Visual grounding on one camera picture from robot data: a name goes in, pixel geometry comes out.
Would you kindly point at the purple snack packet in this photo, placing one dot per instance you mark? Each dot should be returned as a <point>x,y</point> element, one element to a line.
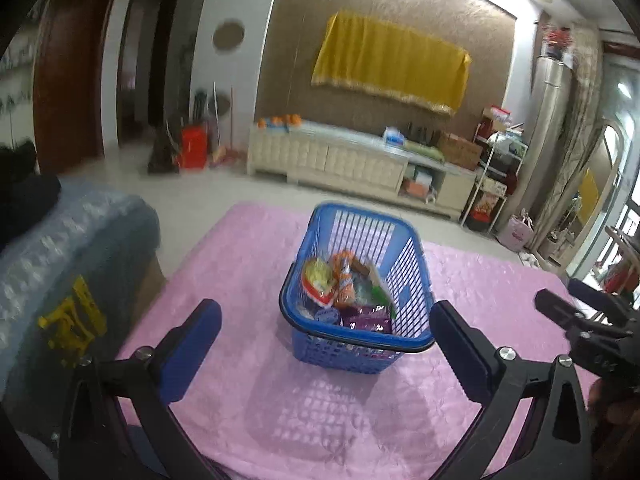
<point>367,318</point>

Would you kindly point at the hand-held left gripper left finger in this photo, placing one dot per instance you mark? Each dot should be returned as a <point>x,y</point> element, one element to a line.
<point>195,345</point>

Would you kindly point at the arched floor mirror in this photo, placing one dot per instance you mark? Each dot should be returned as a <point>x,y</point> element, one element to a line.
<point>607,170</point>

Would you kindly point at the black bag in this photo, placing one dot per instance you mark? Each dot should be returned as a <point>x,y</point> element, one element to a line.
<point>162,155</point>

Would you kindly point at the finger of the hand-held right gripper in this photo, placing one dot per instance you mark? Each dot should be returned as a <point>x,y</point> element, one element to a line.
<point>600,300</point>
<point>560,310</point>

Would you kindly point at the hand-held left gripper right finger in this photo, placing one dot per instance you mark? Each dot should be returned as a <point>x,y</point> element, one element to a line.
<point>460,355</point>

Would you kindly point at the red green snack packet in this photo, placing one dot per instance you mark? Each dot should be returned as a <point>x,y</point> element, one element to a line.
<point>317,282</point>

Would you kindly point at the clear cracker packet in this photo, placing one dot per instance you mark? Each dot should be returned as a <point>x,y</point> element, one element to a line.
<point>376,285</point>

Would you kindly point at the pink tablecloth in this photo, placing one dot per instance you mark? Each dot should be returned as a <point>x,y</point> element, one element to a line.
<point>300,420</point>

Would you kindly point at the vase with red flowers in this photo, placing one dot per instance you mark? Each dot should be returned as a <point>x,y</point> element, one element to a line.
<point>557,40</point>

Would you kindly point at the cream tv cabinet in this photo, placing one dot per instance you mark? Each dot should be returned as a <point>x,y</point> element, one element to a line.
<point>325,155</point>

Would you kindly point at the broom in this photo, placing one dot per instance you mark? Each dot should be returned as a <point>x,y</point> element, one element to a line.
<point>225,152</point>

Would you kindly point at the person's right hand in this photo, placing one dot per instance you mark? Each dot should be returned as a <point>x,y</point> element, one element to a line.
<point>615,405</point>

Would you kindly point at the yellow cloth cover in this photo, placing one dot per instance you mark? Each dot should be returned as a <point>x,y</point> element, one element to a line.
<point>390,60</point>

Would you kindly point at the round brown wall disc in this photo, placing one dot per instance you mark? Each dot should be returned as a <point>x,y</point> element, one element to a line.
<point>228,35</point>

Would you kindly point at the white shelf rack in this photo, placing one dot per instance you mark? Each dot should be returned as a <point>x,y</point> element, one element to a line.
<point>492,185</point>

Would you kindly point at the blue tissue box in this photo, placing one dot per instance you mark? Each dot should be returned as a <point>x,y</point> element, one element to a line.
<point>393,136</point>

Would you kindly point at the standing air conditioner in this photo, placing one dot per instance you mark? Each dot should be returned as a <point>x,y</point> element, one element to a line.
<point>547,110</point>

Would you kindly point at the long orange snack packet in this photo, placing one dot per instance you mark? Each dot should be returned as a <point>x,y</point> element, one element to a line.
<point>345,280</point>

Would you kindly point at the small blue purple packet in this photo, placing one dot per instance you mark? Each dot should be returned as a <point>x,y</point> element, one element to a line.
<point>327,316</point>

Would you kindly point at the blue plastic basket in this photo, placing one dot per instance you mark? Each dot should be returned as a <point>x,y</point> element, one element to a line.
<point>350,360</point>

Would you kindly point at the grey crown print chair cover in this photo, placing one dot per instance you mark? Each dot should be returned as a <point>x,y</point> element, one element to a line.
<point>75,250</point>

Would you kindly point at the green folded cloth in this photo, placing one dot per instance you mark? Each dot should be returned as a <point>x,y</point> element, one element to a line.
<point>422,149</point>

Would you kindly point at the pink bag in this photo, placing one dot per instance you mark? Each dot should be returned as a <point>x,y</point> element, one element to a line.
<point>517,232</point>

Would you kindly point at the cardboard box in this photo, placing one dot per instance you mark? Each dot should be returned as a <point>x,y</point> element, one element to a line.
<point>460,150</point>

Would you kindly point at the brown wooden door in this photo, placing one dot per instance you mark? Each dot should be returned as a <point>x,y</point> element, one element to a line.
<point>65,75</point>

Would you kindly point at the red bag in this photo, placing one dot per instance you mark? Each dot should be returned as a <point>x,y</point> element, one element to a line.
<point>194,147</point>

